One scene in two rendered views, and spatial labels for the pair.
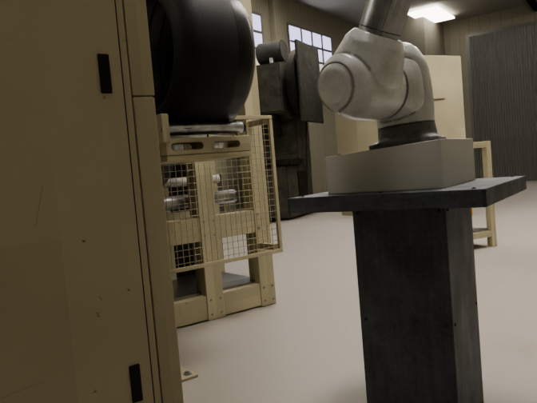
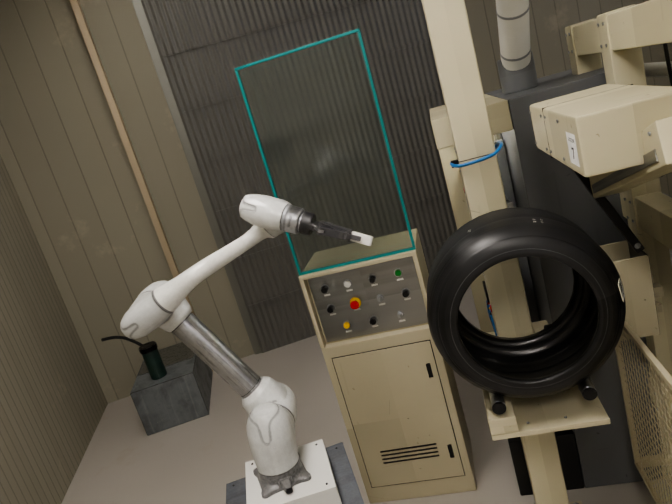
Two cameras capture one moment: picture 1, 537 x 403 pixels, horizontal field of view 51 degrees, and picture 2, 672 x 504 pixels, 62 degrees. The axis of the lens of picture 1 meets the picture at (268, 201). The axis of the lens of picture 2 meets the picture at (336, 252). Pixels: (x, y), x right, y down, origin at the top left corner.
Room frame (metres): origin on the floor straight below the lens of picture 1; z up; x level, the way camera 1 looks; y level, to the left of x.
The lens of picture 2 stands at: (3.19, -1.24, 1.96)
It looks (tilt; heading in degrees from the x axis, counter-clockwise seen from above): 14 degrees down; 140
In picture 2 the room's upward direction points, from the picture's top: 16 degrees counter-clockwise
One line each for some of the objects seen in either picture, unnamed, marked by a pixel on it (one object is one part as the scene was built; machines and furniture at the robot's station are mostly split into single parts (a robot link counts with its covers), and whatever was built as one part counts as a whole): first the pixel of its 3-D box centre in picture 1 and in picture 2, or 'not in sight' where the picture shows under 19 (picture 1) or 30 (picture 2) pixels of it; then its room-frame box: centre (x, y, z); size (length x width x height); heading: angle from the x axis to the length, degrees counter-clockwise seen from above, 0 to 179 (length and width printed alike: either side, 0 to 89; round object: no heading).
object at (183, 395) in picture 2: not in sight; (158, 364); (-1.17, 0.30, 0.38); 0.78 x 0.62 x 0.77; 146
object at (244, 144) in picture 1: (204, 145); (496, 396); (2.09, 0.22, 0.83); 0.36 x 0.09 x 0.06; 126
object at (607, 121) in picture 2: not in sight; (597, 124); (2.52, 0.38, 1.71); 0.61 x 0.25 x 0.15; 126
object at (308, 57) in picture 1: (277, 129); not in sight; (8.16, -0.22, 1.29); 1.32 x 1.19 x 2.58; 143
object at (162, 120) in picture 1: (142, 133); not in sight; (2.10, 0.44, 0.90); 0.40 x 0.03 x 0.10; 36
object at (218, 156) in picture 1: (187, 158); (539, 399); (2.21, 0.30, 0.80); 0.37 x 0.36 x 0.02; 36
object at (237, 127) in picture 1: (204, 128); (493, 381); (2.10, 0.21, 0.90); 0.35 x 0.05 x 0.05; 126
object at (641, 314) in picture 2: not in sight; (622, 289); (2.38, 0.70, 1.05); 0.20 x 0.15 x 0.30; 126
